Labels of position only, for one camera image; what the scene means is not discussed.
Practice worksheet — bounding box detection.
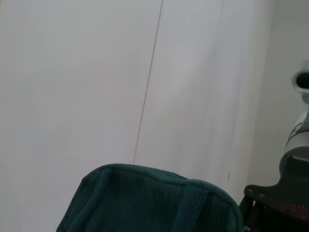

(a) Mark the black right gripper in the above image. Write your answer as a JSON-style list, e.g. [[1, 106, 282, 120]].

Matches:
[[238, 155, 309, 232]]

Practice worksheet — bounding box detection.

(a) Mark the dark teal fabric bag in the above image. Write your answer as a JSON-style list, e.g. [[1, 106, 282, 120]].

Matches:
[[56, 163, 243, 232]]

